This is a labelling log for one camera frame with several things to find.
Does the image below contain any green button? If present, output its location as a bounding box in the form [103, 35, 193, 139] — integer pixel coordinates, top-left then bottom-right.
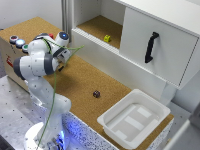
[21, 44, 30, 54]

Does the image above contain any black door handle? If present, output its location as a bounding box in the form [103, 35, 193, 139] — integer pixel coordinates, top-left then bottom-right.
[144, 31, 160, 64]

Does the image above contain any green cable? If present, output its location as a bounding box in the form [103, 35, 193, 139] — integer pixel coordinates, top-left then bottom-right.
[35, 37, 86, 150]

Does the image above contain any white cabinet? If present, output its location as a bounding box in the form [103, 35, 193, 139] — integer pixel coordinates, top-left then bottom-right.
[70, 0, 200, 107]

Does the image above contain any purple block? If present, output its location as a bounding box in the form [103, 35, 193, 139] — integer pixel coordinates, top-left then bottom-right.
[92, 90, 101, 99]

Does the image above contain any yellow block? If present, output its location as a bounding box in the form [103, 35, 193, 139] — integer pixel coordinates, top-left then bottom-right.
[103, 34, 112, 43]

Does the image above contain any white sliding door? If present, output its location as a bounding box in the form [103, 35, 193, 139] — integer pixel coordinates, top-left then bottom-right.
[118, 6, 200, 87]

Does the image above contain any white plastic box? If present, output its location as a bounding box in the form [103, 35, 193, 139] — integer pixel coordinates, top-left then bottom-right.
[96, 88, 172, 150]

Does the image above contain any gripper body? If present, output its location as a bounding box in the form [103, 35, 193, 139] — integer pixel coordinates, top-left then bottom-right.
[56, 51, 72, 67]

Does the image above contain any blue button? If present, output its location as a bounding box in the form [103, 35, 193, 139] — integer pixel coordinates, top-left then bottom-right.
[15, 38, 26, 49]

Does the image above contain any red button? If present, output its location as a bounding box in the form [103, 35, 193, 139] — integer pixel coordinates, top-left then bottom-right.
[9, 35, 19, 45]

